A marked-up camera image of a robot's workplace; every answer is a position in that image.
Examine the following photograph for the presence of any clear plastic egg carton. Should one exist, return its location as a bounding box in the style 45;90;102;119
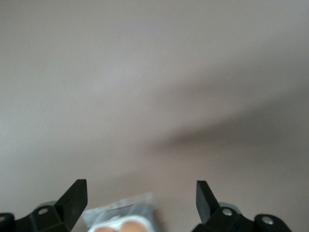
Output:
82;191;159;232

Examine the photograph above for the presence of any brown egg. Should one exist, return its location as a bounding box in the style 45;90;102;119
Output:
95;221;123;232
122;221;146;232

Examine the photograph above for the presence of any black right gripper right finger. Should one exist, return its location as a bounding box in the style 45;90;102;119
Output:
194;180;293;232

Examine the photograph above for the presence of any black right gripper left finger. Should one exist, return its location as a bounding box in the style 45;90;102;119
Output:
0;178;88;232

